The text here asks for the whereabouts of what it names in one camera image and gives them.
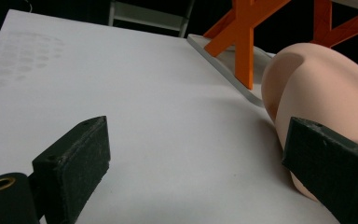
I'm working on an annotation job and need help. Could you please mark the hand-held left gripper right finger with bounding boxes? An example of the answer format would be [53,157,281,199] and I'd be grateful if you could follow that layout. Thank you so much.
[282,116,358,224]

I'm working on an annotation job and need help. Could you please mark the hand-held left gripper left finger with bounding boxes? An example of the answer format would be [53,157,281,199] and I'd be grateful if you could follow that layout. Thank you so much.
[32,115,112,224]

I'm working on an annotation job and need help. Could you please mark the pink slipper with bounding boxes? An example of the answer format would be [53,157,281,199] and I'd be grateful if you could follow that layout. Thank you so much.
[260,42,358,203]

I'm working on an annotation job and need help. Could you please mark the white and orange shoe rack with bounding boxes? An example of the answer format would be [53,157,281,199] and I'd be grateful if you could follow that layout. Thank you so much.
[186,0,358,108]

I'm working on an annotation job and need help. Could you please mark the white table mat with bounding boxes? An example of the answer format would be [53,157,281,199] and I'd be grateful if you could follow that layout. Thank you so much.
[0,8,339,224]

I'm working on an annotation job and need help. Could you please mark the white metal stand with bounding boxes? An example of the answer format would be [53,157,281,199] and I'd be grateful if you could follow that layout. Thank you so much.
[108,0,197,38]

